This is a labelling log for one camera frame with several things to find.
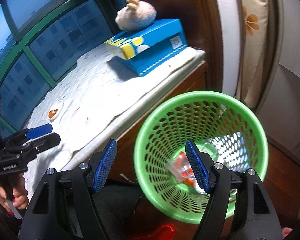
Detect white plastic lid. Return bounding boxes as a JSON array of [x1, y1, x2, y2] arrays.
[[47, 100, 64, 122]]

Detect trash wrappers in basket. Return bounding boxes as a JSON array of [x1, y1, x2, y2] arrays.
[[166, 151, 206, 194]]

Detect person's left hand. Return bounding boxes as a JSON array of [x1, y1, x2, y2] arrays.
[[0, 173, 29, 213]]

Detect white quilted patterned blanket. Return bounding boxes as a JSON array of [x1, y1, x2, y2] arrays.
[[22, 45, 207, 201]]

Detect wooden bed platform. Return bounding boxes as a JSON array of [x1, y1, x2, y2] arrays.
[[108, 62, 220, 184]]

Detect red object on floor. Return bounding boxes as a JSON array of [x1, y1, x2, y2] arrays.
[[128, 223, 177, 240]]

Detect green plastic waste basket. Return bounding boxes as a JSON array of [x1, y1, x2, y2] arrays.
[[133, 90, 269, 225]]

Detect blue yellow tissue box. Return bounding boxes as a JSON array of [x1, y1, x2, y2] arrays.
[[104, 18, 187, 77]]

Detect white plush toy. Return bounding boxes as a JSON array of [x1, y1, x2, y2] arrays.
[[115, 0, 157, 32]]

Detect green window frame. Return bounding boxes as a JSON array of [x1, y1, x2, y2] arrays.
[[0, 0, 115, 137]]

